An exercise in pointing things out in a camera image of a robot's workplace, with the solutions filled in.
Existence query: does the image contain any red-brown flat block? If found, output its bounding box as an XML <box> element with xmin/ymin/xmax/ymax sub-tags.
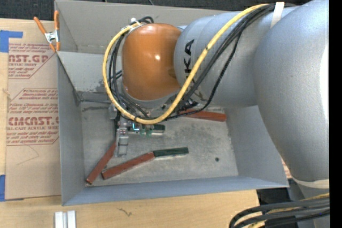
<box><xmin>85</xmin><ymin>141</ymin><xmax>118</xmax><ymax>185</ymax></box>
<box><xmin>178</xmin><ymin>108</ymin><xmax>228</xmax><ymax>123</ymax></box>
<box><xmin>100</xmin><ymin>152</ymin><xmax>156</xmax><ymax>180</ymax></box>

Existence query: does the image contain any dark green flat block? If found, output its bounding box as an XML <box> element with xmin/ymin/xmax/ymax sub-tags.
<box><xmin>152</xmin><ymin>147</ymin><xmax>190</xmax><ymax>159</ymax></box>

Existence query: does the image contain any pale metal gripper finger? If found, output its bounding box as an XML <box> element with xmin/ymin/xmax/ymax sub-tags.
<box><xmin>121</xmin><ymin>128</ymin><xmax>130</xmax><ymax>157</ymax></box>
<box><xmin>115</xmin><ymin>128</ymin><xmax>123</xmax><ymax>158</ymax></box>

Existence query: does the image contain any grey metal bin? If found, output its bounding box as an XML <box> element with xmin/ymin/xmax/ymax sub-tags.
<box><xmin>54</xmin><ymin>0</ymin><xmax>290</xmax><ymax>207</ymax></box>

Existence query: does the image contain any brown cardboard board, red print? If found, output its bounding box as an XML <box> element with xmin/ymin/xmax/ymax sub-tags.
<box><xmin>0</xmin><ymin>18</ymin><xmax>63</xmax><ymax>202</ymax></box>

